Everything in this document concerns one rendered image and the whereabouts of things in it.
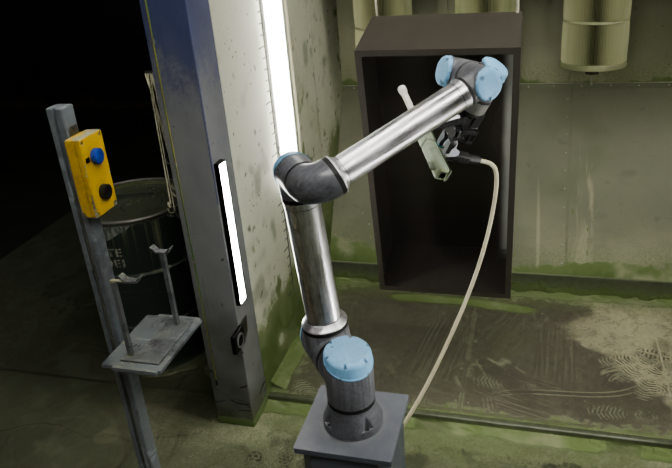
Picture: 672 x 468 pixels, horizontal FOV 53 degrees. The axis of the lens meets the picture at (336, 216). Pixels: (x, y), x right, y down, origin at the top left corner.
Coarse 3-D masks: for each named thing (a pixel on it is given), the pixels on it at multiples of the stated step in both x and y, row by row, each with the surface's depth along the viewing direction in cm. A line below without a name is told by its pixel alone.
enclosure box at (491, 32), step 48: (384, 48) 251; (432, 48) 246; (480, 48) 241; (384, 96) 300; (480, 144) 303; (384, 192) 322; (432, 192) 325; (480, 192) 319; (384, 240) 327; (432, 240) 342; (480, 240) 335; (384, 288) 322; (432, 288) 319; (480, 288) 315
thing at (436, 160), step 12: (408, 96) 246; (408, 108) 242; (432, 132) 231; (420, 144) 229; (432, 144) 225; (432, 156) 221; (444, 156) 224; (456, 156) 228; (468, 156) 230; (432, 168) 218; (444, 168) 217; (444, 180) 220
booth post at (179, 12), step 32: (160, 0) 235; (192, 0) 237; (160, 32) 240; (192, 32) 238; (160, 64) 245; (192, 64) 242; (160, 96) 250; (192, 96) 247; (192, 128) 253; (224, 128) 266; (192, 160) 258; (192, 192) 265; (192, 224) 271; (224, 256) 274; (224, 288) 280; (224, 320) 288; (224, 352) 295; (256, 352) 308; (224, 384) 303; (256, 384) 310; (224, 416) 312; (256, 416) 311
